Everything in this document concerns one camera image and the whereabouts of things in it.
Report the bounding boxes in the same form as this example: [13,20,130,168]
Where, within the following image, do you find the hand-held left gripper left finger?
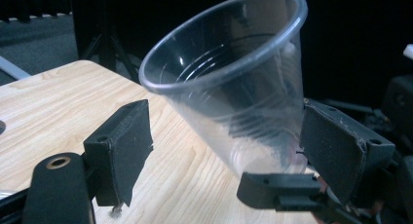
[83,98,154,217]

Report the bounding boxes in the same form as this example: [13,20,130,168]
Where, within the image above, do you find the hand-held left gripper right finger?
[299,98,396,207]

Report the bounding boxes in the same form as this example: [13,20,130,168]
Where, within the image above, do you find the clear plastic cup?
[138,0,309,179]

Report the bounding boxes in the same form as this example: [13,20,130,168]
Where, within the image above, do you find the black tripod stand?
[79,22,141,84]

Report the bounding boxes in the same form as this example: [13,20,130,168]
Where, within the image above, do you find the white object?
[402,43,413,61]

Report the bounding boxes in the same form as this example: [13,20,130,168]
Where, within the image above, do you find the white bar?
[0,55,32,81]

